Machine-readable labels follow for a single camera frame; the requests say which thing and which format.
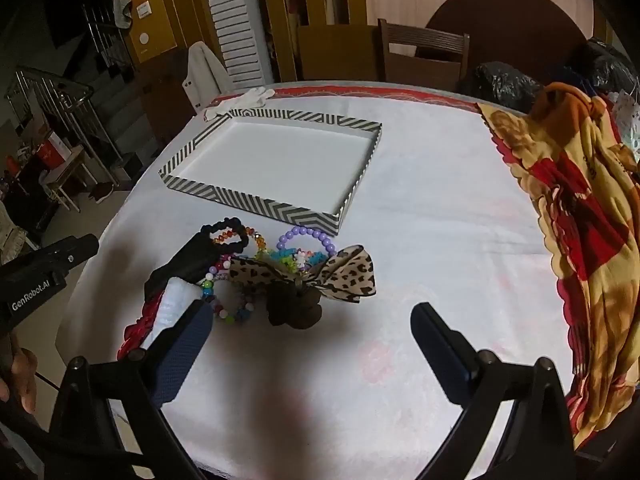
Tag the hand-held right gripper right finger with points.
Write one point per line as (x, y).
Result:
(442, 360)

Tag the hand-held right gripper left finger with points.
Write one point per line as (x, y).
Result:
(182, 345)

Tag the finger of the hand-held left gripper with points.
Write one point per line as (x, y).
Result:
(185, 262)

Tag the red ribbon bow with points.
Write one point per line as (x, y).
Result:
(137, 330)

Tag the striped cardboard box tray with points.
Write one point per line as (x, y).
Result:
(280, 160)

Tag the person's left hand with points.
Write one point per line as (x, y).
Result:
(20, 380)

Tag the white tablecloth red border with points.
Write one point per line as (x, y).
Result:
(425, 260)

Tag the small side table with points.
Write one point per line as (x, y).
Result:
(65, 170)

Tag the brown flower scrunchie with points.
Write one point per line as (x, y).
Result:
(295, 310)

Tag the leopard print hair bow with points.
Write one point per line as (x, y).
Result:
(350, 270)

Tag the red box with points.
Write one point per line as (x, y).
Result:
(50, 150)

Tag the white gloves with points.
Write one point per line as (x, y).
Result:
(235, 102)

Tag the metal stair railing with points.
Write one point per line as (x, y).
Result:
(55, 105)

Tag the white jacket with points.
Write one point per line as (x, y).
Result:
(202, 70)

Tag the orange red floral cloth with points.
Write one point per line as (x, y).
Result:
(575, 200)

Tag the white louvered door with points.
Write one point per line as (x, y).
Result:
(230, 20)

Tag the yellow wooden board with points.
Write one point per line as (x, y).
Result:
(335, 50)

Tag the hanging white cloth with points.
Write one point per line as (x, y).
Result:
(121, 5)

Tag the dark wooden chair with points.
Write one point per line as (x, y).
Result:
(425, 60)

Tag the white dotted bag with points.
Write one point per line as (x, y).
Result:
(630, 120)

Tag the dark round wooden panel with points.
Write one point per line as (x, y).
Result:
(500, 10)

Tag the white light switch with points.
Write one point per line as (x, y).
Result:
(145, 9)

